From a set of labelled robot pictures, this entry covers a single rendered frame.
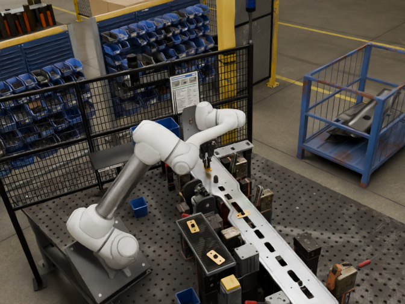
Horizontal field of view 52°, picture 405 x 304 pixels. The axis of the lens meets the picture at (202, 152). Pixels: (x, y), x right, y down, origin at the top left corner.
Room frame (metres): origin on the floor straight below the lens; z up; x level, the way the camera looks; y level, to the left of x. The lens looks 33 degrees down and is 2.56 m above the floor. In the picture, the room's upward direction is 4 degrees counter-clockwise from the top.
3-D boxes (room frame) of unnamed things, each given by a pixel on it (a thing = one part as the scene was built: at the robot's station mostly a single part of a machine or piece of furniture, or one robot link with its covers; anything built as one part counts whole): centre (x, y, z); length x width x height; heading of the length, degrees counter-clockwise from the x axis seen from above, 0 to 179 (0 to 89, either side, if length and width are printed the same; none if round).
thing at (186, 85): (2.71, 0.10, 1.30); 0.23 x 0.02 x 0.31; 113
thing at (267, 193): (1.85, -0.34, 0.87); 0.12 x 0.09 x 0.35; 113
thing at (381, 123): (3.76, -1.72, 0.47); 1.20 x 0.80 x 0.95; 131
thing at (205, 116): (2.15, -0.04, 1.40); 0.13 x 0.11 x 0.16; 79
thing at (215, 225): (1.56, -0.04, 0.90); 0.05 x 0.05 x 0.40; 23
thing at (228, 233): (1.52, -0.12, 0.89); 0.13 x 0.11 x 0.38; 113
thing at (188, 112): (2.41, 0.07, 1.17); 0.12 x 0.01 x 0.34; 113
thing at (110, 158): (2.48, 0.33, 1.01); 0.90 x 0.22 x 0.03; 113
